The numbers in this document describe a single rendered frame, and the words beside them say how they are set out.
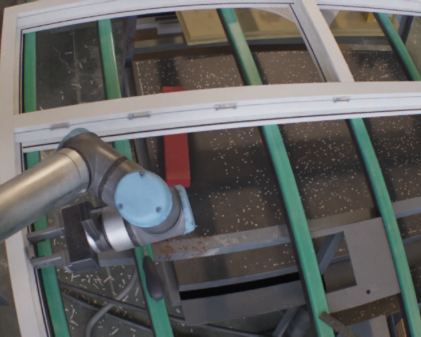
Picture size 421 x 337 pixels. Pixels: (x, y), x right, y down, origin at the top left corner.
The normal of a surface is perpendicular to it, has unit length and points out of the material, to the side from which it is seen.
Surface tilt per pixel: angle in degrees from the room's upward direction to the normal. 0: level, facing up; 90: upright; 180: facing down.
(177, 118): 90
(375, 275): 0
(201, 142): 0
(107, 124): 90
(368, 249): 0
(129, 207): 27
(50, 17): 90
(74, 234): 20
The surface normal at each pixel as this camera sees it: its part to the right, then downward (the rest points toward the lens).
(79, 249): -0.25, -0.51
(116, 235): -0.03, 0.23
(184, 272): 0.10, -0.58
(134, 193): -0.11, -0.19
